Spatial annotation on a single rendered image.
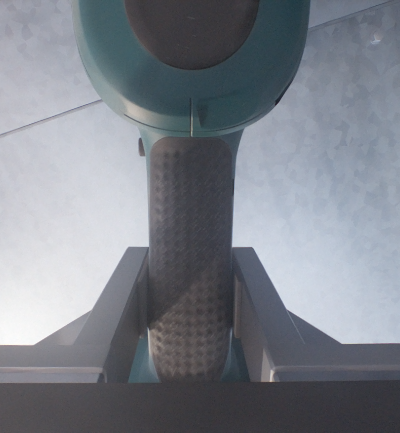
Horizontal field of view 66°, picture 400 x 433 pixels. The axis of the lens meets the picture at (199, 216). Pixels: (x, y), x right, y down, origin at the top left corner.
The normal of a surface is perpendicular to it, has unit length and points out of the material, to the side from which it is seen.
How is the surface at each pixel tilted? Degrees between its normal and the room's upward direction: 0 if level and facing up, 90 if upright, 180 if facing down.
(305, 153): 90
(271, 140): 90
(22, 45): 90
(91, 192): 90
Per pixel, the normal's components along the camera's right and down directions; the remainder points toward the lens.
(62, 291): 0.02, 0.25
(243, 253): 0.01, -0.97
